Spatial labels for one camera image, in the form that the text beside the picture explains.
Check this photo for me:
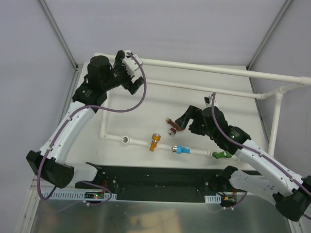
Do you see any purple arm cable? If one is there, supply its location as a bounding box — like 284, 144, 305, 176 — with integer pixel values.
36, 53, 148, 201
210, 92, 311, 197

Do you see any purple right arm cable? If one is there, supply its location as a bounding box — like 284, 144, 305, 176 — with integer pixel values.
210, 92, 311, 197

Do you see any orange water faucet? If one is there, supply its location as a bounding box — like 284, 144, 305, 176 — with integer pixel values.
149, 133, 161, 151

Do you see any left aluminium frame post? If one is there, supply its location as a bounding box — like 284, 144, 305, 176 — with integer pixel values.
36, 0, 78, 70

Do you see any aluminium frame post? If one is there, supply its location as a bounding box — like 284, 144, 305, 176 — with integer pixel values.
246, 0, 294, 71
36, 0, 78, 70

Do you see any white cable duct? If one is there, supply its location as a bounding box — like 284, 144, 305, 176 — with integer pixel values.
50, 190, 117, 201
204, 194, 222, 204

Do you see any white PVC pipe frame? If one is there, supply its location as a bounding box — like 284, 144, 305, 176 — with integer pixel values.
86, 65, 305, 168

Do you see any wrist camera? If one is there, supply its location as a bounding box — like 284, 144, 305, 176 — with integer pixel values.
122, 50, 143, 77
204, 93, 218, 107

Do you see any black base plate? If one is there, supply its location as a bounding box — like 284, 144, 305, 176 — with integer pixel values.
75, 165, 233, 203

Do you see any green water faucet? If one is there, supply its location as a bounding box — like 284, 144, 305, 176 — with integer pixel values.
212, 151, 233, 159

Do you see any right white cable duct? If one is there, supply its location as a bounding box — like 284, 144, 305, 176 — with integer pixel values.
204, 194, 222, 204

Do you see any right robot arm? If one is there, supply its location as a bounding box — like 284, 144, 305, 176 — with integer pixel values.
175, 105, 311, 222

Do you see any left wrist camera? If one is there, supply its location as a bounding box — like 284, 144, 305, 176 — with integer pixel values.
122, 50, 143, 77

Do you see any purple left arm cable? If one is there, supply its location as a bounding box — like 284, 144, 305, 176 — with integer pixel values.
36, 53, 148, 201

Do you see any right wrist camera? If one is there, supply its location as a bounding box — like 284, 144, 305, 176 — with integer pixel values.
204, 93, 218, 107

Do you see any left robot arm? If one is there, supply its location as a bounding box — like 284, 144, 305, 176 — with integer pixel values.
26, 50, 147, 189

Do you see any right aluminium frame post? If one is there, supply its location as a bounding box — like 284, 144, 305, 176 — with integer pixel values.
246, 0, 294, 71

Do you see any blue water faucet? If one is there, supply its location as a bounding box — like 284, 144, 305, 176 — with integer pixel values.
172, 145, 190, 154

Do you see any left white cable duct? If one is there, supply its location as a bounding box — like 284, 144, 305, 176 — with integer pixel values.
50, 190, 117, 201

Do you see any brown water faucet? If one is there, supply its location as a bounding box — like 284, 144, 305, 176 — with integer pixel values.
166, 118, 184, 136

